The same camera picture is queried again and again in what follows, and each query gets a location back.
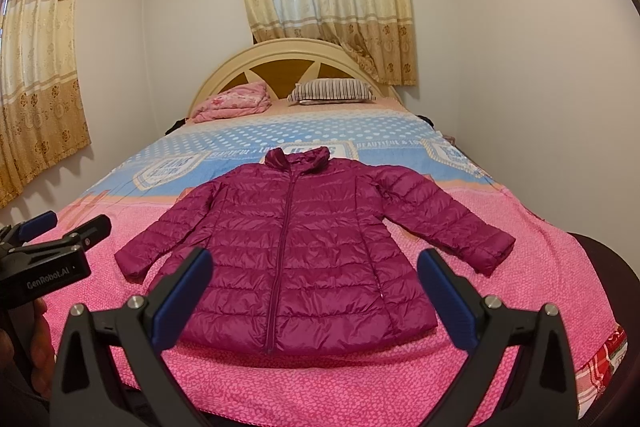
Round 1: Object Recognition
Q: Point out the striped pillow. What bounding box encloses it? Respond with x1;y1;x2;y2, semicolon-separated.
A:
288;78;375;105

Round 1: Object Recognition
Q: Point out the cream wooden headboard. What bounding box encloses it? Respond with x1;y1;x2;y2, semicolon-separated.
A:
188;38;404;114

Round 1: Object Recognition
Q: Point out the folded pink blanket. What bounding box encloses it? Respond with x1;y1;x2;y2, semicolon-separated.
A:
189;81;272;124

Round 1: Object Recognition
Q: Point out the pink and blue bedspread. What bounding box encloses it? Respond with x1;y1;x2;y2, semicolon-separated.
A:
47;100;628;426

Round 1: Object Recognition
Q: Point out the magenta puffer jacket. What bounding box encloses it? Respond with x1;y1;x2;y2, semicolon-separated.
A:
115;147;514;357

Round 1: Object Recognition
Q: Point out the dark wooden bed footboard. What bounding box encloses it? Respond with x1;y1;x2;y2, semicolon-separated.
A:
573;233;639;426

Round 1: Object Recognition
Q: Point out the beige curtain on side wall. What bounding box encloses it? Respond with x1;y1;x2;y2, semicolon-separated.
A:
1;0;91;206

